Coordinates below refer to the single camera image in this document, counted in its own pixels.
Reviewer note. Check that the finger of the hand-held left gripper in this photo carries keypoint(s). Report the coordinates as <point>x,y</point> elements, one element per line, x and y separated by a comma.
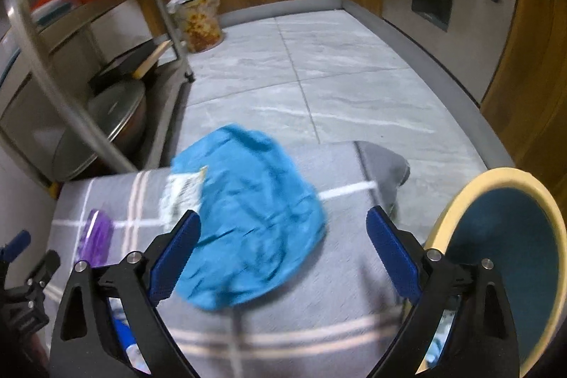
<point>17,243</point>
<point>42,269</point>

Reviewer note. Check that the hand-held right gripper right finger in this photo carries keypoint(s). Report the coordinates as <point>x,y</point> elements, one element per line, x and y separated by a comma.
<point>394,258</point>

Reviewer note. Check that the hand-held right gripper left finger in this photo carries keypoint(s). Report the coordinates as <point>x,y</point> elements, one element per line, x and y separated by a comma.
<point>175,258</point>

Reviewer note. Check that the purple bottle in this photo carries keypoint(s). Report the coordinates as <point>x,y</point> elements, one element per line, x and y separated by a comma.
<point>98,236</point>

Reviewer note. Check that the blue plastic bag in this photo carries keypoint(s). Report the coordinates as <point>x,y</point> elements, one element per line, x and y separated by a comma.
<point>257,218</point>

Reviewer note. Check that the cream bin with teal inside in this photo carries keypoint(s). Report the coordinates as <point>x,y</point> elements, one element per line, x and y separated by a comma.
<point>509,263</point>

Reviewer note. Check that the small yellow item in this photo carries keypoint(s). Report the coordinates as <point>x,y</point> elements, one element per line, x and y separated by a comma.
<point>54,190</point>

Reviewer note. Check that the grey checked mat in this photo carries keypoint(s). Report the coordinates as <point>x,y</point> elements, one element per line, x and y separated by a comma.
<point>310,316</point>

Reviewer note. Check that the steel pot lid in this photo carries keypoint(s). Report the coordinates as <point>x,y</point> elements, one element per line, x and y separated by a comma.
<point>102,125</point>

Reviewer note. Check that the steel shelf rack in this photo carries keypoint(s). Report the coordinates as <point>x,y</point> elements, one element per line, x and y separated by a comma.
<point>53,63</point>

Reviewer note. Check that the floral bucket with bag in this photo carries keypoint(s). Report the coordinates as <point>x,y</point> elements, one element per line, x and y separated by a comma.
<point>199,19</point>

